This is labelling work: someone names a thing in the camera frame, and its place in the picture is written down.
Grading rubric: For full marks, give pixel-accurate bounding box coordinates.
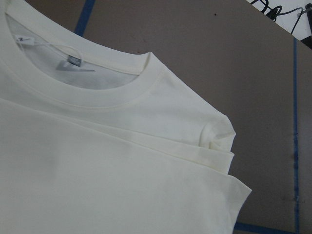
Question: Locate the cream cat print shirt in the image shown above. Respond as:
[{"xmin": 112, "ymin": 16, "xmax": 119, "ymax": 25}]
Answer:
[{"xmin": 0, "ymin": 0, "xmax": 251, "ymax": 234}]

